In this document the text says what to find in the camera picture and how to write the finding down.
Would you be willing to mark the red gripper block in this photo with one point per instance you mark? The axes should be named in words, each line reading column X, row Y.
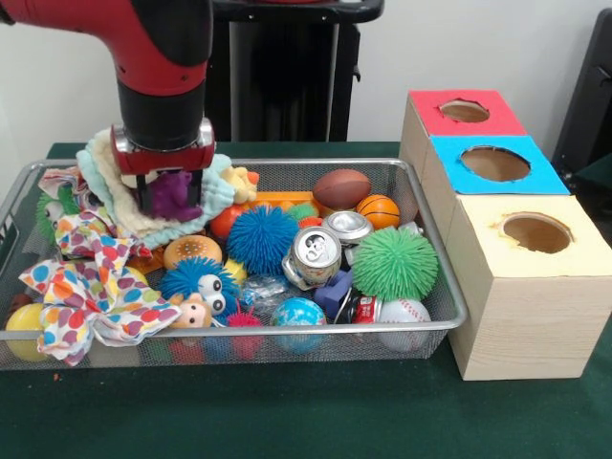
column 162, row 161

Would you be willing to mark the purple toy dinosaur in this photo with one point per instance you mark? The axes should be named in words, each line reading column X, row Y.
column 169, row 196

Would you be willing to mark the mint green knitted cloth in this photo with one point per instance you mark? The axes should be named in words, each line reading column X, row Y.
column 215, row 191

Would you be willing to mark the colourful dotted cloth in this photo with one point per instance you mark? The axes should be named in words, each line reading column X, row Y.
column 91, row 234
column 95, row 296

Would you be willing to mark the green spiky rubber ball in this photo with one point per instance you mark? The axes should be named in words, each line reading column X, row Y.
column 394, row 263

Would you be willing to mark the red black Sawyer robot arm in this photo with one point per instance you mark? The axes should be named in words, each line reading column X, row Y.
column 158, row 48

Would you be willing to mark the silver mesh bin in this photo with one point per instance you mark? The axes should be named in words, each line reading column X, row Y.
column 442, row 287

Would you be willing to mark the wooden box with three holes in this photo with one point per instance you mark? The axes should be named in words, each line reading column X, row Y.
column 526, row 325

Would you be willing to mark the blue spiky rubber ball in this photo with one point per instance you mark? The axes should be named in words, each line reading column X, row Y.
column 262, row 239

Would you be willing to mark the brown toy football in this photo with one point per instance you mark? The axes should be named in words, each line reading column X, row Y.
column 342, row 188

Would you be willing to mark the blue globe ball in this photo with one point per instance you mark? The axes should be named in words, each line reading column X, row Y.
column 299, row 315

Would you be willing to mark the orange toy basketball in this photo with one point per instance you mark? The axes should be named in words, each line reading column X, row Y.
column 379, row 212

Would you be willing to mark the dark green table cloth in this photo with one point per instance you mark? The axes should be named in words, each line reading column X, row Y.
column 287, row 416

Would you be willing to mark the white baseball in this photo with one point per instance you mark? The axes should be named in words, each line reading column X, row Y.
column 404, row 311

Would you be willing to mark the small green covered table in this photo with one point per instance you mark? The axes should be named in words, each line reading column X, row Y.
column 597, row 177

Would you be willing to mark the black floor stand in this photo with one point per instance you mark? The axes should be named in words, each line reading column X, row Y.
column 588, row 95

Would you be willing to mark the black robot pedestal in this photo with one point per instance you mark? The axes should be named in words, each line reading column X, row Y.
column 296, row 72

